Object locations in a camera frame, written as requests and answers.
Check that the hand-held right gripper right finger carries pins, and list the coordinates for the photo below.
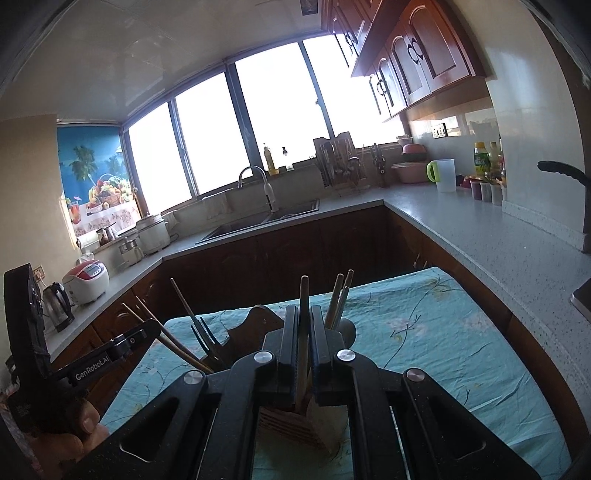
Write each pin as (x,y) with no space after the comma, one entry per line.
(317,360)

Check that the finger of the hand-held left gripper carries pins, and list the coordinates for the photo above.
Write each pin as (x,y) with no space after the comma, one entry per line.
(136,337)

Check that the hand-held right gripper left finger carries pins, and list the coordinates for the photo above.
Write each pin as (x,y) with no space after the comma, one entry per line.
(291,360)

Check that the wooden chopstick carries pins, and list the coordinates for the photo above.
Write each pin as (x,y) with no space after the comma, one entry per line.
(344,297)
(302,332)
(184,309)
(333,300)
(144,308)
(184,353)

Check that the wooden utensil holder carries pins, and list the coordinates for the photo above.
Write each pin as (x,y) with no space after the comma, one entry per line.
(286,427)

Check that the dark metal fork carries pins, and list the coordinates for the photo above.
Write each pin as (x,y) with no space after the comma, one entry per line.
(205,339)

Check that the person's left hand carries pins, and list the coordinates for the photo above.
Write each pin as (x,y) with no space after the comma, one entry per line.
(87,427)

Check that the steel electric kettle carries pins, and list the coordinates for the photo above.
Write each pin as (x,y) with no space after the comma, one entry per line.
(57,308)

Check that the red and white rice cooker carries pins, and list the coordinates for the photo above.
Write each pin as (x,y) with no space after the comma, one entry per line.
(85,280)

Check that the wooden lower cabinets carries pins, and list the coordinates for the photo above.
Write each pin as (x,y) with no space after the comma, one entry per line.
(300,258)

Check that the wooden cabinets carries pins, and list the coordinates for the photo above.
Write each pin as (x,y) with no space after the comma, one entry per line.
(300,258)
(415,50)

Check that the large white cooker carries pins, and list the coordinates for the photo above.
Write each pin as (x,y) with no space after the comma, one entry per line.
(154,233)

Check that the teal floral tablecloth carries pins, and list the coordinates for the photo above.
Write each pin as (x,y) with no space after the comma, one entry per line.
(438,332)

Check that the steel kitchen sink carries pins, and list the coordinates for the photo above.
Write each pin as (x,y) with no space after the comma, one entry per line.
(258,221)

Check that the pale dish cloth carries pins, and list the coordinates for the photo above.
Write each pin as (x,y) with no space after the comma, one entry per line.
(217,205)

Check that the chrome faucet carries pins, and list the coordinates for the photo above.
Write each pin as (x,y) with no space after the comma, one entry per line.
(268,189)

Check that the grey kitchen countertop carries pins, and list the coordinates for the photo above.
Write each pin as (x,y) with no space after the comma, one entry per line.
(461,226)

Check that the small dark-capped bottle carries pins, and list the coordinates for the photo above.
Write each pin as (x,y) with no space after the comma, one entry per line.
(287,159)

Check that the dish rack with boards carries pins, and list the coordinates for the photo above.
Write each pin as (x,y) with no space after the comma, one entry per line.
(339,159)

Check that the knife and scissors caddy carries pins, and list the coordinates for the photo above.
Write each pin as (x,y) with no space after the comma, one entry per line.
(379,164)

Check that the pink basin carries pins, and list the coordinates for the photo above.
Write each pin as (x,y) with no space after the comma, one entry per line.
(411,164)

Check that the row of seasoning jars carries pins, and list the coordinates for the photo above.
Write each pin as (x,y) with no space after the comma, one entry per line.
(485,191)

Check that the kitchen window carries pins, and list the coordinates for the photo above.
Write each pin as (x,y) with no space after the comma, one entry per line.
(277,106)

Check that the green label oil bottle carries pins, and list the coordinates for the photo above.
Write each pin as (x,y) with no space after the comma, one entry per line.
(481,160)

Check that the yellow sauce bottle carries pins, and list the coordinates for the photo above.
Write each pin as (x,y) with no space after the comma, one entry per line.
(496,160)

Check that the gas stove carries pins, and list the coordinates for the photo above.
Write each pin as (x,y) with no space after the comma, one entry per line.
(582,297)

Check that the wooden upper cabinets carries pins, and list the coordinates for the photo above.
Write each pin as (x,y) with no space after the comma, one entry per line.
(415,50)

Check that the wall socket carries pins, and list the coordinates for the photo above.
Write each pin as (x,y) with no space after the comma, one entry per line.
(439,130)
(39,272)

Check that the fruit and palm wall poster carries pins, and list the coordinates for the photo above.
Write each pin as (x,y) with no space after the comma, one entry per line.
(97,180)

